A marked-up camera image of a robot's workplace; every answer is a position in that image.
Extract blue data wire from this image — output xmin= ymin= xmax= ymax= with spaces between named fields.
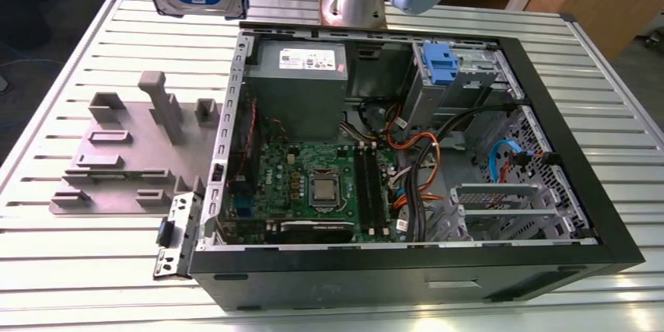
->
xmin=487 ymin=139 xmax=536 ymax=185

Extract power wire with black connector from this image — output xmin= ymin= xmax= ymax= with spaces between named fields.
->
xmin=511 ymin=151 xmax=559 ymax=168

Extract metal disk bay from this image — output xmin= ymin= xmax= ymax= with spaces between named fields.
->
xmin=448 ymin=183 xmax=596 ymax=243

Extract black CPU socket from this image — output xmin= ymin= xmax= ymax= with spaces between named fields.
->
xmin=304 ymin=167 xmax=349 ymax=215

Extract green motherboard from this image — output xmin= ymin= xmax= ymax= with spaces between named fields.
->
xmin=220 ymin=141 xmax=411 ymax=243

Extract silver CPU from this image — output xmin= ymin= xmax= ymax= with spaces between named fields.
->
xmin=311 ymin=176 xmax=341 ymax=204

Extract grey power supply unit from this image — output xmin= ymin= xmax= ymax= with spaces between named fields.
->
xmin=243 ymin=40 xmax=348 ymax=145

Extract black RAM slot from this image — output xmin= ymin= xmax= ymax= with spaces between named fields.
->
xmin=353 ymin=143 xmax=379 ymax=236
xmin=367 ymin=143 xmax=393 ymax=236

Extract black graphics card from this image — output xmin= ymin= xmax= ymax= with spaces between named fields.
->
xmin=264 ymin=219 xmax=357 ymax=244

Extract metal optical drive cage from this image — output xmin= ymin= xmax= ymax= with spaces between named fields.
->
xmin=401 ymin=40 xmax=523 ymax=135

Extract blue drive latch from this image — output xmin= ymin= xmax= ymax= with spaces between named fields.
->
xmin=423 ymin=42 xmax=460 ymax=86

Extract black open PC case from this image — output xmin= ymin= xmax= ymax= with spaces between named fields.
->
xmin=152 ymin=19 xmax=647 ymax=312

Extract grey parts rack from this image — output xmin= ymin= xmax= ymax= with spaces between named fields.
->
xmin=49 ymin=70 xmax=224 ymax=215

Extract blue VGA port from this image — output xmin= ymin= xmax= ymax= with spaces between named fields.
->
xmin=156 ymin=217 xmax=176 ymax=248

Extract brown wooden cabinet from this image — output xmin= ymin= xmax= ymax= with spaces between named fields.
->
xmin=523 ymin=0 xmax=664 ymax=61

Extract black chair base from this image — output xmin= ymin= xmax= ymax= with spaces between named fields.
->
xmin=635 ymin=28 xmax=664 ymax=47

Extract yellow black wire bundle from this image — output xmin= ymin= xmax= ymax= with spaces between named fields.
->
xmin=339 ymin=120 xmax=388 ymax=147

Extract red black twisted wire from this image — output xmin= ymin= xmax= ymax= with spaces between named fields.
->
xmin=232 ymin=96 xmax=260 ymax=185

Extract orange wire bundle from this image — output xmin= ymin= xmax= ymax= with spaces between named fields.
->
xmin=385 ymin=131 xmax=447 ymax=208

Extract black cable bundle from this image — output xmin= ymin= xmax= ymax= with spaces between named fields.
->
xmin=404 ymin=102 xmax=523 ymax=242

